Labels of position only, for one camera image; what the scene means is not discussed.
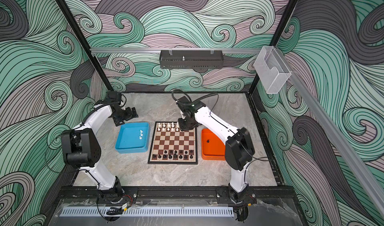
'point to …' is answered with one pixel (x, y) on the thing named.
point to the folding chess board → (170, 145)
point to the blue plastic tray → (133, 137)
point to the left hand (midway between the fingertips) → (132, 116)
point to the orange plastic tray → (212, 148)
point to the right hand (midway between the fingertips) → (184, 128)
